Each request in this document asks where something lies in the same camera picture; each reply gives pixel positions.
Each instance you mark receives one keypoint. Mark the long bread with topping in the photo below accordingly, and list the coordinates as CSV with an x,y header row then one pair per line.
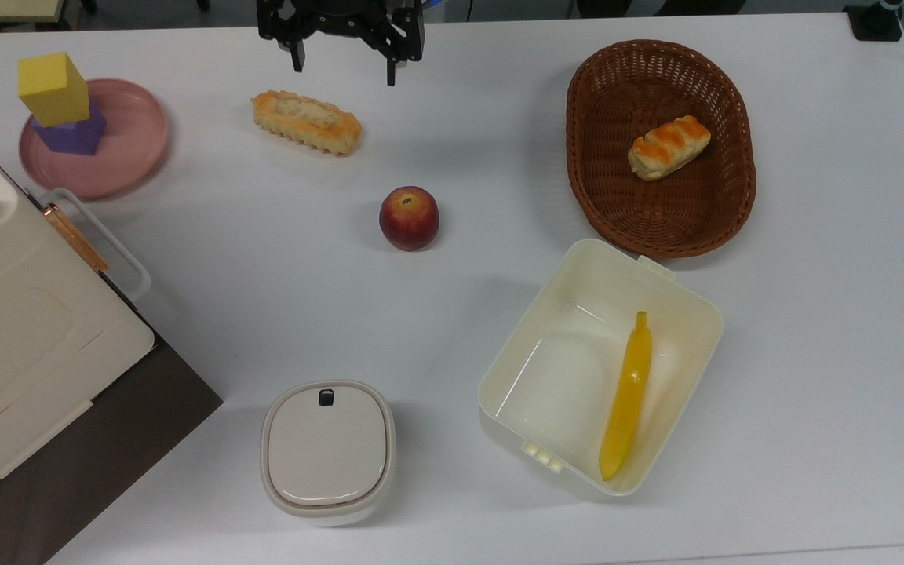
x,y
307,122

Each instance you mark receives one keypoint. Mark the cream bin with lid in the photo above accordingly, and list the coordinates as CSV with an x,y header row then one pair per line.
x,y
326,447

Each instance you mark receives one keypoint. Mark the yellow banana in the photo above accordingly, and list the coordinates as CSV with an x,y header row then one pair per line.
x,y
629,392

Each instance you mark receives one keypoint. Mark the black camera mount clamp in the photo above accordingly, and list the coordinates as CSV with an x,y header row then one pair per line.
x,y
874,22

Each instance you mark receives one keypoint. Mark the brown oval wicker basket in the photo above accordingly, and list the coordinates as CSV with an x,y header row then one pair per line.
x,y
617,86

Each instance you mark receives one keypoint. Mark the pink round plate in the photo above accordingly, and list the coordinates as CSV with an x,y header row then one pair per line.
x,y
132,141

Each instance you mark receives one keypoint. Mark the purple foam cube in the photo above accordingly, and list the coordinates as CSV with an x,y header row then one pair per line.
x,y
77,138

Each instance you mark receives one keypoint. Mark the small glazed bread roll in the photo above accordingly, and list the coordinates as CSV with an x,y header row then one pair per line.
x,y
668,147

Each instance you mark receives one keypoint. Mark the red apple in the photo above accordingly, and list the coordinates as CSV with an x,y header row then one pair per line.
x,y
409,218

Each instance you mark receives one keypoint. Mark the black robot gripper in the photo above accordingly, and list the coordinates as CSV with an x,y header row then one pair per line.
x,y
342,17

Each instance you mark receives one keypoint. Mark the yellow foam cube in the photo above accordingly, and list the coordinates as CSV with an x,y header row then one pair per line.
x,y
52,88

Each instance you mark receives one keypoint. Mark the cream rectangular plastic container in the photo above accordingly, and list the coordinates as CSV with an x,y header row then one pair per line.
x,y
562,369

